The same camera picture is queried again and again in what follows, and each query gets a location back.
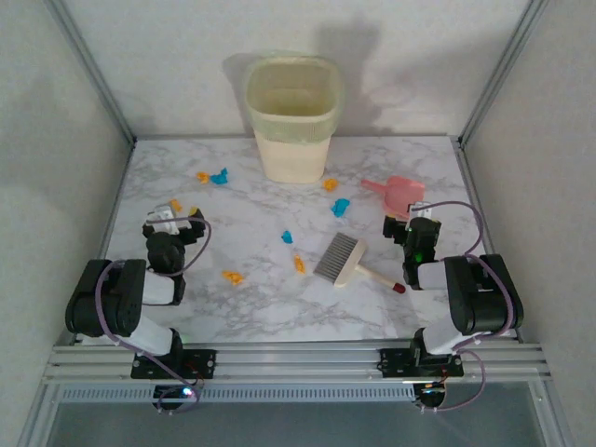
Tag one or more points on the orange paper scrap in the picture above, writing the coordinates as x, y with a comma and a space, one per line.
232, 277
175, 205
202, 177
299, 263
330, 184

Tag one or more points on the pink plastic dustpan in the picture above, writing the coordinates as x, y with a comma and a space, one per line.
400, 191

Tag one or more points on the large blue paper scrap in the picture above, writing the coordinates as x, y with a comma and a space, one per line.
220, 177
340, 207

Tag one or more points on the cream hand brush grey bristles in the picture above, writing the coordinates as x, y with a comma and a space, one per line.
347, 265

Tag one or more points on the small blue paper scrap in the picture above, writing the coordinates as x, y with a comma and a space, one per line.
288, 237

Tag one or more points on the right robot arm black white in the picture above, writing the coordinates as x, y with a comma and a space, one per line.
479, 298

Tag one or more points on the cream plastic waste bin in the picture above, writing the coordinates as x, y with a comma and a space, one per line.
291, 158

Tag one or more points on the controller board with light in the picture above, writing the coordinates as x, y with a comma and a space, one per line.
430, 396
172, 396

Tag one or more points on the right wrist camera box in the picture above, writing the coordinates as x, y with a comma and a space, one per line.
421, 209

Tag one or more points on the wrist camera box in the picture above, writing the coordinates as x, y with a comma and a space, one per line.
163, 218
421, 209

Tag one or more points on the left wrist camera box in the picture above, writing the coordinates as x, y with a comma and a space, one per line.
163, 218

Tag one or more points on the aluminium side rail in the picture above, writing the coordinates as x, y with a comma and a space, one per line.
112, 219
471, 186

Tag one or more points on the aluminium table edge rail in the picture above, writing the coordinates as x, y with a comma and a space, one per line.
209, 138

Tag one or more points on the aluminium frame post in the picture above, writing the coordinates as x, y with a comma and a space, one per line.
502, 70
91, 70

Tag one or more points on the aluminium lower frame bar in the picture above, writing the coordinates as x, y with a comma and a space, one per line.
36, 419
554, 419

